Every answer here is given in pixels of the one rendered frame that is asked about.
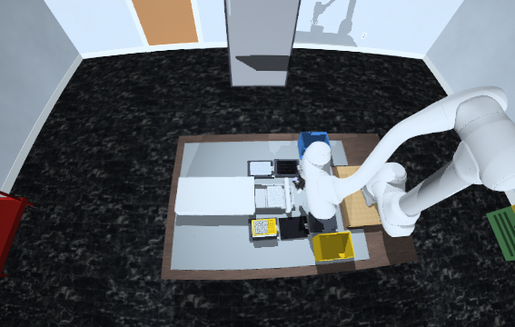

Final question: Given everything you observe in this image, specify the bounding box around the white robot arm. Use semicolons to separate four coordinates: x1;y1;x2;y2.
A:
300;86;515;237

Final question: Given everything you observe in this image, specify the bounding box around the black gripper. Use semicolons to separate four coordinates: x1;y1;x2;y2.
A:
292;173;305;193

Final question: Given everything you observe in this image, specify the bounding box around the blue open-top bin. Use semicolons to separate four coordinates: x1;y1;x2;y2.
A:
297;132;331;159

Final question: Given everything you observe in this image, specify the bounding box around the light grey bench mat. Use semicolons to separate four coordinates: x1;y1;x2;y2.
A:
171;141;370;270

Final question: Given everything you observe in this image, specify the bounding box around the yellow bin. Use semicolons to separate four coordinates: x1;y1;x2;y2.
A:
312;232;355;262

